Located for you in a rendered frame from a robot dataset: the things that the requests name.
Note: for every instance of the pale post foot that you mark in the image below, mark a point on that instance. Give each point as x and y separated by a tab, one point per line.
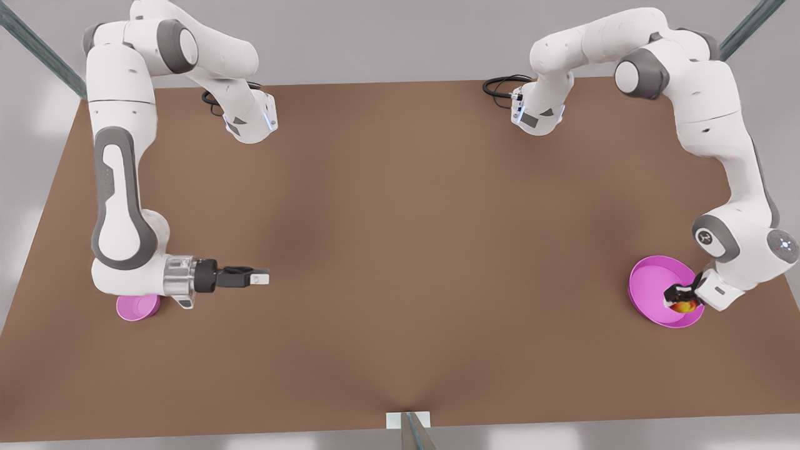
394	420

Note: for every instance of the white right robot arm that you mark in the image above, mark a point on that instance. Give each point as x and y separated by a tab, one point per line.
119	206

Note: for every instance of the pink plate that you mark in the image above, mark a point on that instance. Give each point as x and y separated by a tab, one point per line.
650	290

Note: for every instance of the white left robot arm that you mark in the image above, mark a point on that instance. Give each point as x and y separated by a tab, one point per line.
719	112

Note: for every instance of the pink bowl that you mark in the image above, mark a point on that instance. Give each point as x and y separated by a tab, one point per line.
136	307

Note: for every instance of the silver frame post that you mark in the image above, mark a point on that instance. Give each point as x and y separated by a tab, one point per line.
415	434
44	53
750	28

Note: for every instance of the red yellow apple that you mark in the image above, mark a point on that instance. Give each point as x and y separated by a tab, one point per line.
684	307

